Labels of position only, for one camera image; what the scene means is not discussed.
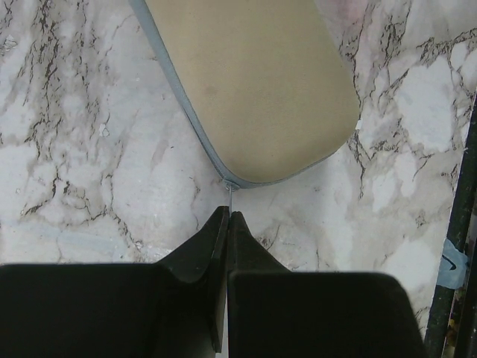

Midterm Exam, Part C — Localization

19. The blue tape piece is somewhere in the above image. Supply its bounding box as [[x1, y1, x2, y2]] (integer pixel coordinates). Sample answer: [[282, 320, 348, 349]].
[[437, 239, 468, 290]]

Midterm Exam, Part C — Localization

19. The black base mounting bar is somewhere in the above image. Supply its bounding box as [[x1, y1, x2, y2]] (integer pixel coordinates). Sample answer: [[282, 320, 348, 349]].
[[424, 104, 476, 357]]

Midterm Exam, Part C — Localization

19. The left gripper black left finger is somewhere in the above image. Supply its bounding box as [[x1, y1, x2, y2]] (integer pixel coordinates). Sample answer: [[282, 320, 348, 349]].
[[1, 207, 228, 357]]

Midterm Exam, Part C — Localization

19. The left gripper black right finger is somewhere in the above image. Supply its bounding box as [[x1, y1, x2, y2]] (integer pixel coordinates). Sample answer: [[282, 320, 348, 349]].
[[227, 212, 426, 357]]

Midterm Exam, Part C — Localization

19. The beige zippered umbrella case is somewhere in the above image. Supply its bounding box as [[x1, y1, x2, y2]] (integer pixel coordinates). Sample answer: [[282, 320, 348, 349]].
[[130, 1, 360, 192]]

